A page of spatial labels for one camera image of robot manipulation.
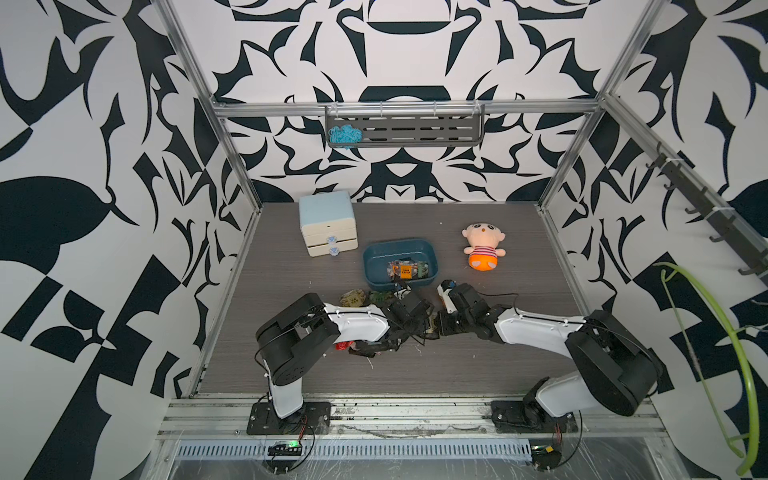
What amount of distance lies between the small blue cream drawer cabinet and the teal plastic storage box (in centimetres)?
8

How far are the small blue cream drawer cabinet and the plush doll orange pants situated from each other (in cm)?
40

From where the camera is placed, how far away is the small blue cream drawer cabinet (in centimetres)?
98

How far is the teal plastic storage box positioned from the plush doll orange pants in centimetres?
12

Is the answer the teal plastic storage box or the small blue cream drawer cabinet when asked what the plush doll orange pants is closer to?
the teal plastic storage box

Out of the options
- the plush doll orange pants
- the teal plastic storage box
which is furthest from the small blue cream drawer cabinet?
the plush doll orange pants

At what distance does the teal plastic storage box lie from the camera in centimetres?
101

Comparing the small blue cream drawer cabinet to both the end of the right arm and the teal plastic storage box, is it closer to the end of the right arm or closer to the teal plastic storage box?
the teal plastic storage box

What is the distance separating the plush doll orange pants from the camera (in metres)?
0.99
